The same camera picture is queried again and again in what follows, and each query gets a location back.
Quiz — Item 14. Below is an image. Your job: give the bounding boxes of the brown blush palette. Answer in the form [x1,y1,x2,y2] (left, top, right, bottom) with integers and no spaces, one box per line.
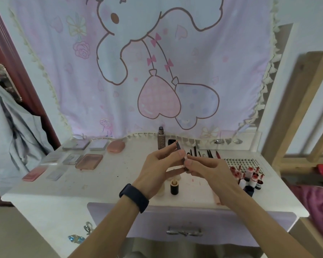
[75,154,104,171]

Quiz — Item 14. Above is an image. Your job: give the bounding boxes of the false eyelash tray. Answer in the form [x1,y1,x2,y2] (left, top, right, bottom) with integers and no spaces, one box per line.
[223,158,260,172]

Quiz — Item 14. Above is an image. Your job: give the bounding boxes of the person's left forearm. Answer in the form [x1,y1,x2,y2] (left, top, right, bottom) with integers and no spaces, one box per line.
[67,204,140,258]

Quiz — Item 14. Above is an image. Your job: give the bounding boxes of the black cap beige wand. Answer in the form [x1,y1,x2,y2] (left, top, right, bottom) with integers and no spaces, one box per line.
[170,178,180,196]

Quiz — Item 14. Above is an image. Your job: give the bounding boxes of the black smartwatch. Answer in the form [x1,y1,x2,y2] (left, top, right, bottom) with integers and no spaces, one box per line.
[119,183,150,214]

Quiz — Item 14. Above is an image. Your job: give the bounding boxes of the white hanging garment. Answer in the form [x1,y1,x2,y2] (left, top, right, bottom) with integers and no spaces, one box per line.
[0,76,54,196]

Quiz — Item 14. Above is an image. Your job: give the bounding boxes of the dark square foundation bottle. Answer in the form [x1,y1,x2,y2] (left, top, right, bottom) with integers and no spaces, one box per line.
[157,126,166,149]

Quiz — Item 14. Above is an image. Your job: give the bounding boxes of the pink blush compact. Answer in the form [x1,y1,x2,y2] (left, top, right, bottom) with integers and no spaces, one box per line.
[22,166,47,182]

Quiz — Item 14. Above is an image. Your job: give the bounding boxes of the person's left hand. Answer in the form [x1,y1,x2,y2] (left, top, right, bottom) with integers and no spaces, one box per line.
[132,142,186,201]

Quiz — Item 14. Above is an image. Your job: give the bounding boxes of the pink rounded compact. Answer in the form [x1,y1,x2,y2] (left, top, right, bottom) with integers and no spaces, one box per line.
[106,139,127,154]

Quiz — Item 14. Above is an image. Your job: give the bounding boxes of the purple bed sheet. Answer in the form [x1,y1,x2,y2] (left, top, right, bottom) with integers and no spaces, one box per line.
[289,185,323,239]

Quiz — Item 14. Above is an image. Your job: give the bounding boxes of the wooden bed frame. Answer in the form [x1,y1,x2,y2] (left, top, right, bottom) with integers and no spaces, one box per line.
[261,51,323,258]

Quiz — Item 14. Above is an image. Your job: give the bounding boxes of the person's right hand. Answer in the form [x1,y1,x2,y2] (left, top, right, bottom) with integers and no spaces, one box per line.
[183,154,248,207]

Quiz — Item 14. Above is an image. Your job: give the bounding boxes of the pink cartoon cloth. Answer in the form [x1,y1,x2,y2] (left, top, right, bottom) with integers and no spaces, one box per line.
[8,0,282,140]

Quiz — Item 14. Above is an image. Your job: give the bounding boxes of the small grey square palette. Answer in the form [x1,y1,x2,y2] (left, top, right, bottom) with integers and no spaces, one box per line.
[88,139,109,151]

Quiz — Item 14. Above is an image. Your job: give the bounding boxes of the silver drawer handle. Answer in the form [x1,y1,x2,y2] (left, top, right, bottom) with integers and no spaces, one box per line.
[166,226,204,237]

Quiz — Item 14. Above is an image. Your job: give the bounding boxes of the gold door handle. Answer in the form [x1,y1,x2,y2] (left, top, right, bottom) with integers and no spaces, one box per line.
[0,63,23,103]

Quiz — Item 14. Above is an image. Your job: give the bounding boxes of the purple drawer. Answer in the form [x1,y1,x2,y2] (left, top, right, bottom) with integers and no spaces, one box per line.
[87,202,298,248]

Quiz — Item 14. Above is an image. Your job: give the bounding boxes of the dark red wooden door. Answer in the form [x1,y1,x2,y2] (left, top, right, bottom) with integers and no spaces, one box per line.
[0,2,61,207]

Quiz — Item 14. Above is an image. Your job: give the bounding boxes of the person's right forearm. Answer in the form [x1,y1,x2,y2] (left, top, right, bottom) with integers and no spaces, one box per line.
[229,196,321,258]

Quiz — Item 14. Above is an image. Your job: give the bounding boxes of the navy cosmetic tube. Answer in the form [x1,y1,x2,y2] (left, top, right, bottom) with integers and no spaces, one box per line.
[238,178,255,197]

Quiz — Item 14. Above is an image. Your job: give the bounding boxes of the clear square palette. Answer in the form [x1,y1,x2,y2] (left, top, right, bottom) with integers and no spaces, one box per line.
[46,168,68,182]

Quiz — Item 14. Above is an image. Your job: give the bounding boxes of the white dressing table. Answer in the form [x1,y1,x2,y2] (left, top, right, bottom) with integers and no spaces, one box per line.
[0,0,310,258]

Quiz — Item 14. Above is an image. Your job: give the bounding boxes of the blue shiny cabinet sticker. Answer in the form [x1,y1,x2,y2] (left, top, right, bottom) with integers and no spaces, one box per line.
[68,234,85,244]

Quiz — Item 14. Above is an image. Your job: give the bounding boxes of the silver square palette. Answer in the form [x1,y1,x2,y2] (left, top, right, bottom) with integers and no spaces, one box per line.
[62,154,83,166]

